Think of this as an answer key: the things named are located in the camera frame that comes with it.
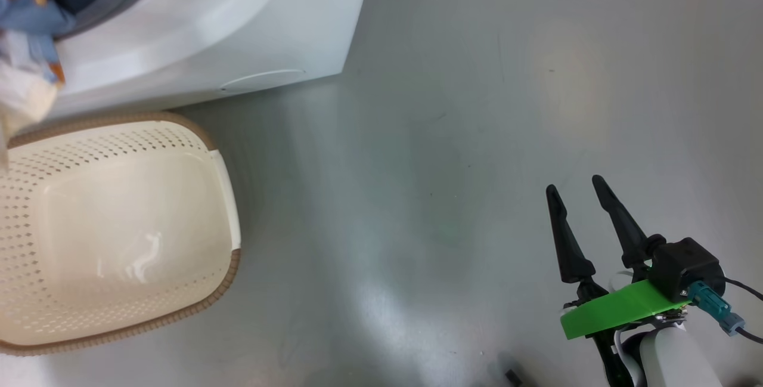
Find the small dark floor object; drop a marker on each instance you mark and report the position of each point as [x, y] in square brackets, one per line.
[512, 375]

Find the blue printed clothes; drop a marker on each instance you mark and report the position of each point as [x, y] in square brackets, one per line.
[24, 89]

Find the cream perforated laundry basket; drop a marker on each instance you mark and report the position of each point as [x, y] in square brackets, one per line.
[119, 238]

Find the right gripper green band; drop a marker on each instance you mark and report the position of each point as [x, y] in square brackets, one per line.
[620, 312]

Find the white front-load washing machine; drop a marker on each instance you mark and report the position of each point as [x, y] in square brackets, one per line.
[238, 29]

